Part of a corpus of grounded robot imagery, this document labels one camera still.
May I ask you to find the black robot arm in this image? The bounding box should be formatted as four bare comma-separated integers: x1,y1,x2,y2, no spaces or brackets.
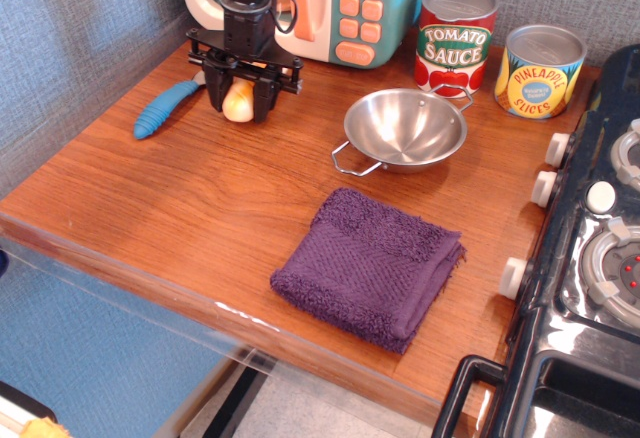
187,0,303,123

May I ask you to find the pineapple slices can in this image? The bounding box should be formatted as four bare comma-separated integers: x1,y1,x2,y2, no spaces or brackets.
494,24,587,120

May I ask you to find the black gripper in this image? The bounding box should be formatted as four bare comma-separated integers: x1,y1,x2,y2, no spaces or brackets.
187,0,303,123

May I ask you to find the yellow toy bread loaf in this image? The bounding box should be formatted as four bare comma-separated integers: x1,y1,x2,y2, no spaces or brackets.
222,78,254,123

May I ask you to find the white stove knob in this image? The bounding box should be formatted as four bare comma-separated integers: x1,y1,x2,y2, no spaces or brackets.
545,133,571,168
530,171,557,208
499,257,528,300

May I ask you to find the teal toy microwave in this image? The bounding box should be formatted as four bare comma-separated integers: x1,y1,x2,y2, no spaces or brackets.
185,0,421,69

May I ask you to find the tomato sauce can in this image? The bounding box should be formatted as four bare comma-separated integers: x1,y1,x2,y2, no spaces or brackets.
414,0,498,98

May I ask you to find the purple folded towel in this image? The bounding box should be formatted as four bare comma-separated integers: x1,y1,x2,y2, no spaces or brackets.
270,188,465,354

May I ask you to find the black toy stove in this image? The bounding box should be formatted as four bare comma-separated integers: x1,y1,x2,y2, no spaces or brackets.
433,45,639,437

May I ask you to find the blue handled fork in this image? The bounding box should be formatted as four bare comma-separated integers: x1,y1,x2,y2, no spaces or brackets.
133,71,205,140

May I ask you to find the orange fuzzy object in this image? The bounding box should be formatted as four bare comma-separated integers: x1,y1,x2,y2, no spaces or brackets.
19,418,71,438

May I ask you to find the steel bowl with handles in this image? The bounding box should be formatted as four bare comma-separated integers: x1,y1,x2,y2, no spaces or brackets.
331,84,474,177

